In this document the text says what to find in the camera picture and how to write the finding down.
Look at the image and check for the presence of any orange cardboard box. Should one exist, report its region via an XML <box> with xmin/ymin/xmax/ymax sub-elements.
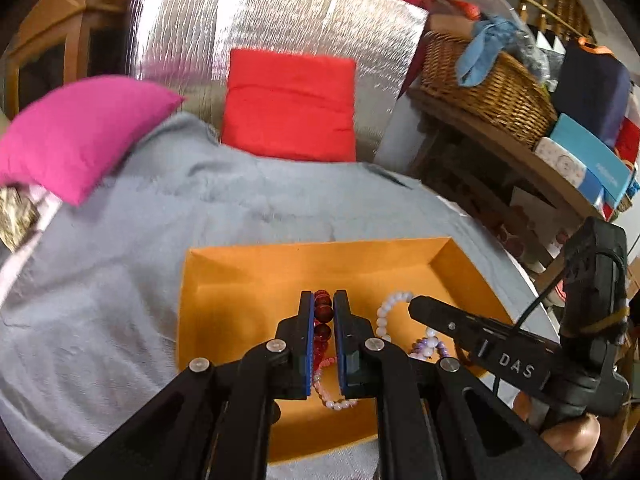
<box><xmin>176</xmin><ymin>236</ymin><xmax>516</xmax><ymax>464</ymax></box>

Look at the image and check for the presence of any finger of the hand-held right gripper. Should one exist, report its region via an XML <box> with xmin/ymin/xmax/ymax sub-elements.
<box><xmin>409</xmin><ymin>296</ymin><xmax>559</xmax><ymax>394</ymax></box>

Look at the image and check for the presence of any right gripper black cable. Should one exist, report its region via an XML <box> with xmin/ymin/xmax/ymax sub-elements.
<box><xmin>492</xmin><ymin>254</ymin><xmax>629</xmax><ymax>397</ymax></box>

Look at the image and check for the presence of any white patterned box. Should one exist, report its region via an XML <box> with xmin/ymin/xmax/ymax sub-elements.
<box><xmin>532</xmin><ymin>137</ymin><xmax>616</xmax><ymax>221</ymax></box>

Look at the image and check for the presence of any purple bead bracelet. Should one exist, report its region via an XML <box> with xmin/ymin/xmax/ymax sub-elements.
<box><xmin>410</xmin><ymin>337</ymin><xmax>452</xmax><ymax>361</ymax></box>

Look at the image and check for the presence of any white printed paper bag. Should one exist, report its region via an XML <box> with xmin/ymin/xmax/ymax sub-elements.
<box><xmin>500</xmin><ymin>186</ymin><xmax>576</xmax><ymax>274</ymax></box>

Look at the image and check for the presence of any pink clear bead bracelet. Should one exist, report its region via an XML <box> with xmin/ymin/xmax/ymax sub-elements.
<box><xmin>312</xmin><ymin>355</ymin><xmax>359</xmax><ymax>411</ymax></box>

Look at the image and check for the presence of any clear plastic bag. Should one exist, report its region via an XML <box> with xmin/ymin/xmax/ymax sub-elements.
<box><xmin>480</xmin><ymin>0</ymin><xmax>557</xmax><ymax>92</ymax></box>

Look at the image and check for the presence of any red gift bag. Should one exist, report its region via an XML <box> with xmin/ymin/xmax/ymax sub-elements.
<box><xmin>615</xmin><ymin>115</ymin><xmax>640</xmax><ymax>167</ymax></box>

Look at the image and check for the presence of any grey blanket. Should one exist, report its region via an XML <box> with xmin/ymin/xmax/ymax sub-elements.
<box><xmin>0</xmin><ymin>112</ymin><xmax>561</xmax><ymax>480</ymax></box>

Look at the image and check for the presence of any person's right hand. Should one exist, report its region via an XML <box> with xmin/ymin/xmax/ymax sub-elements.
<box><xmin>540</xmin><ymin>415</ymin><xmax>603</xmax><ymax>474</ymax></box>

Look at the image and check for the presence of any wooden cabinet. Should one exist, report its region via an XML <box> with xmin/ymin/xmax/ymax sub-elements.
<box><xmin>5</xmin><ymin>0</ymin><xmax>142</xmax><ymax>112</ymax></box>

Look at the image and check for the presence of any blue cardboard box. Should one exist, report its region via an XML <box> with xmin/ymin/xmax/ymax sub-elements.
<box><xmin>547</xmin><ymin>114</ymin><xmax>635</xmax><ymax>209</ymax></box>

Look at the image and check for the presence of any wicker basket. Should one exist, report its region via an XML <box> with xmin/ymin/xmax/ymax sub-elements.
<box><xmin>420</xmin><ymin>30</ymin><xmax>559</xmax><ymax>149</ymax></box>

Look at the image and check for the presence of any navy fabric bag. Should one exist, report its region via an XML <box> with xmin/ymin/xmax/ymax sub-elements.
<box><xmin>550</xmin><ymin>42</ymin><xmax>632</xmax><ymax>147</ymax></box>

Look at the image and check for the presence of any pink pillow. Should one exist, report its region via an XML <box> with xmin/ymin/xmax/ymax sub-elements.
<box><xmin>0</xmin><ymin>75</ymin><xmax>186</xmax><ymax>207</ymax></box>

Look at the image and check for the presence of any gold patterned cloth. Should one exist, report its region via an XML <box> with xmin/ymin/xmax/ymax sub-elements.
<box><xmin>0</xmin><ymin>187</ymin><xmax>42</xmax><ymax>254</ymax></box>

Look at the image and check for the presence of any blue cloth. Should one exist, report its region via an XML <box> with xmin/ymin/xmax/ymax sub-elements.
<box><xmin>457</xmin><ymin>15</ymin><xmax>519</xmax><ymax>86</ymax></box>

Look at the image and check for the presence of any wooden bench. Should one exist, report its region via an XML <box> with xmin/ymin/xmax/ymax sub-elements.
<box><xmin>407</xmin><ymin>85</ymin><xmax>617</xmax><ymax>291</ymax></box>

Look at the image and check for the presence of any white bedsheet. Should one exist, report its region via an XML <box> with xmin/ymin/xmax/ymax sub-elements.
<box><xmin>0</xmin><ymin>182</ymin><xmax>561</xmax><ymax>346</ymax></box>

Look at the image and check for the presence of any silver foil sheet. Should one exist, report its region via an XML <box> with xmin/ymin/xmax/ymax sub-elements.
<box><xmin>127</xmin><ymin>0</ymin><xmax>431</xmax><ymax>161</ymax></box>

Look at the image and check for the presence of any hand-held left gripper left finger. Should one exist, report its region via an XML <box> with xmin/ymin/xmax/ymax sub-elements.
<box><xmin>62</xmin><ymin>290</ymin><xmax>317</xmax><ymax>480</ymax></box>

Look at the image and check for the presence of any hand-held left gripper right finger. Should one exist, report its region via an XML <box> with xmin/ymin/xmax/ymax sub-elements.
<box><xmin>334</xmin><ymin>290</ymin><xmax>581</xmax><ymax>480</ymax></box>

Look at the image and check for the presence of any red bead bracelet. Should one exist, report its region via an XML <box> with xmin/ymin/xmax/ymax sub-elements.
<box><xmin>312</xmin><ymin>289</ymin><xmax>335</xmax><ymax>362</ymax></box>

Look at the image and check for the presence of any white bead bracelet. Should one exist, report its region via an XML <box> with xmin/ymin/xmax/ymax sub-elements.
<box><xmin>375</xmin><ymin>291</ymin><xmax>442</xmax><ymax>347</ymax></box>

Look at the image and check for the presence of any orange bag strap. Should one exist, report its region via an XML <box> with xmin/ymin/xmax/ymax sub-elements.
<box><xmin>575</xmin><ymin>37</ymin><xmax>615</xmax><ymax>56</ymax></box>

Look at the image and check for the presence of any red pillow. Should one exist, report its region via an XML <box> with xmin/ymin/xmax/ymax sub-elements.
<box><xmin>220</xmin><ymin>49</ymin><xmax>359</xmax><ymax>163</ymax></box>

